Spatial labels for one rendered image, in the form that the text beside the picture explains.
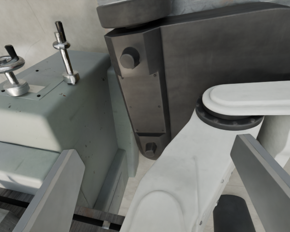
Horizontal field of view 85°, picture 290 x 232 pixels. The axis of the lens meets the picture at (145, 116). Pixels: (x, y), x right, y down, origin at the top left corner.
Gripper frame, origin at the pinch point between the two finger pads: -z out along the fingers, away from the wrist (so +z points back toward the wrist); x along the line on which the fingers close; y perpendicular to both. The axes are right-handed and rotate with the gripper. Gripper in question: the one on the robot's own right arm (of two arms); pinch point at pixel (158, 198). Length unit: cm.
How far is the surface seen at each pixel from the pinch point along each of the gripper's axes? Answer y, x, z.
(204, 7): -3, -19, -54
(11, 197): 47, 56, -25
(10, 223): 44, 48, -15
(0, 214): 39, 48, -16
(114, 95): 41, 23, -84
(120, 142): 88, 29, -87
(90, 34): 9, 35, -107
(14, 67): 6, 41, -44
